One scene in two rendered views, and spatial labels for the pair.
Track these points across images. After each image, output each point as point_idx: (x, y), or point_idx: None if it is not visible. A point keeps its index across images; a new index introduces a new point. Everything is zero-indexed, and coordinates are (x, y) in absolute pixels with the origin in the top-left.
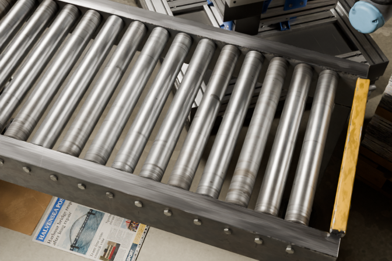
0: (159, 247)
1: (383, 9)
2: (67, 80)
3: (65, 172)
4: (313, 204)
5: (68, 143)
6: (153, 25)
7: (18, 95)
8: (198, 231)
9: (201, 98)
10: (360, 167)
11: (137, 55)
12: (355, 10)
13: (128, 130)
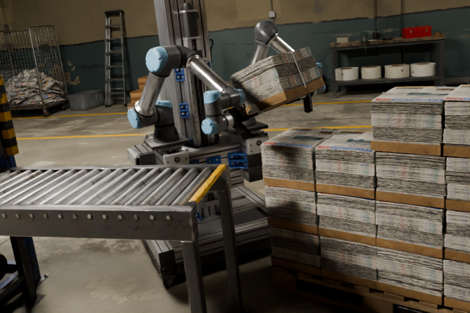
0: None
1: (214, 119)
2: (84, 272)
3: (51, 209)
4: (250, 307)
5: (56, 202)
6: (115, 169)
7: (34, 195)
8: (122, 227)
9: (166, 248)
10: (279, 277)
11: (133, 253)
12: (202, 123)
13: (122, 289)
